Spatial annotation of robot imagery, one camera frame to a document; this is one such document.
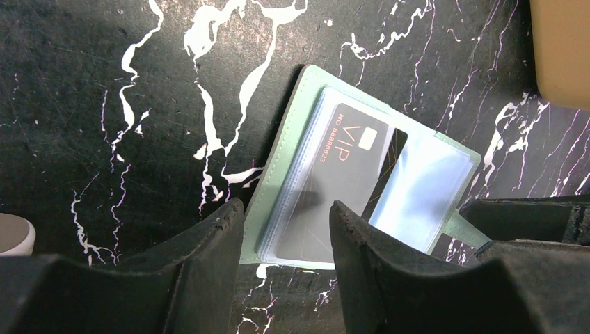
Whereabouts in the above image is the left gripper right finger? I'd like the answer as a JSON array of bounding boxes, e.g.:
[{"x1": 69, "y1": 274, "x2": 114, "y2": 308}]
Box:
[{"x1": 329, "y1": 201, "x2": 589, "y2": 333}]

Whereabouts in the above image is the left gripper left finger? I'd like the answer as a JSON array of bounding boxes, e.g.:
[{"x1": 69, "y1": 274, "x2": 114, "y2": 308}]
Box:
[{"x1": 1, "y1": 198, "x2": 245, "y2": 333}]

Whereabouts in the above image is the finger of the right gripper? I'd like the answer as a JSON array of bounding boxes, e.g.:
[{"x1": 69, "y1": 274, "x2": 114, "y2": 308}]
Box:
[{"x1": 459, "y1": 194, "x2": 589, "y2": 258}]

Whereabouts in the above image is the mint green card holder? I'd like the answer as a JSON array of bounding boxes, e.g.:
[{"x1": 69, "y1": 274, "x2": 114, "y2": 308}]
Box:
[{"x1": 240, "y1": 65, "x2": 488, "y2": 270}]

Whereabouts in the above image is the black credit card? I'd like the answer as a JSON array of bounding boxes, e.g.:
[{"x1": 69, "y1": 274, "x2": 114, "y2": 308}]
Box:
[{"x1": 273, "y1": 103, "x2": 408, "y2": 263}]

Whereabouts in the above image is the white stapler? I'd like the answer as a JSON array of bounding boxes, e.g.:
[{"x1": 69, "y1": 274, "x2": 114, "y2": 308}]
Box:
[{"x1": 0, "y1": 213, "x2": 36, "y2": 256}]

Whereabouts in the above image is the tan oval tray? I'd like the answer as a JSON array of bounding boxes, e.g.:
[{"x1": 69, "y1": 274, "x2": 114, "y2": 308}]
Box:
[{"x1": 530, "y1": 0, "x2": 589, "y2": 111}]

